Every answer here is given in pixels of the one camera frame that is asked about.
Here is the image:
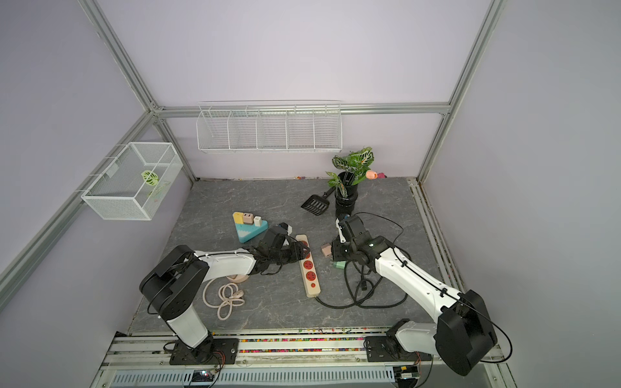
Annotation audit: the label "white mesh wall basket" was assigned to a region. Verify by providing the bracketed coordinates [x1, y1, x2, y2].
[81, 142, 183, 221]

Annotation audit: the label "white wire wall shelf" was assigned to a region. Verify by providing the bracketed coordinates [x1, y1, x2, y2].
[196, 100, 343, 153]

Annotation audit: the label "beige power strip red sockets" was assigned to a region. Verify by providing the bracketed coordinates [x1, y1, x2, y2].
[295, 234, 321, 298]

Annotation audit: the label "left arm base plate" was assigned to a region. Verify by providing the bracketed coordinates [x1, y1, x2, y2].
[169, 338, 240, 365]

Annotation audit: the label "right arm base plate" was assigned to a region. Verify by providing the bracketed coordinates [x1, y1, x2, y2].
[363, 336, 432, 362]

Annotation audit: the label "round pink power socket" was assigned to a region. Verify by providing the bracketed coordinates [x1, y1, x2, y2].
[227, 275, 249, 284]

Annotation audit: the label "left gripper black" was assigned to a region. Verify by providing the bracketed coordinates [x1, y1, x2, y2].
[270, 241, 311, 265]

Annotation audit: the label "pink USB charger plug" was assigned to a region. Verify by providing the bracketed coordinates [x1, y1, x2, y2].
[321, 244, 332, 258]

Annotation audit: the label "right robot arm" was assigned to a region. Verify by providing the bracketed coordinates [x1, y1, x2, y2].
[332, 215, 498, 376]

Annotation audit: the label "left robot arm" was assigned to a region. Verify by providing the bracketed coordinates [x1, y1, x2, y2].
[139, 225, 310, 349]

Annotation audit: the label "green artificial plant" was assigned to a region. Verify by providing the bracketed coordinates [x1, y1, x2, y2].
[326, 147, 375, 198]

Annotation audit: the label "teal triangular power socket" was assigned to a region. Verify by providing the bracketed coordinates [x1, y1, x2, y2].
[232, 212, 268, 243]

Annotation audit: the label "black power strip cable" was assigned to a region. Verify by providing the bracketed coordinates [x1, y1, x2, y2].
[314, 259, 409, 310]

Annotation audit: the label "black litter scoop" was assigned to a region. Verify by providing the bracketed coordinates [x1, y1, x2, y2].
[301, 187, 336, 216]

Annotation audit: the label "green leaf in basket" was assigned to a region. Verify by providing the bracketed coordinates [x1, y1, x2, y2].
[141, 170, 159, 187]

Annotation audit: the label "black plant pot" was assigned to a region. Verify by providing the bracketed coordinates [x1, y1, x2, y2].
[335, 171, 358, 220]

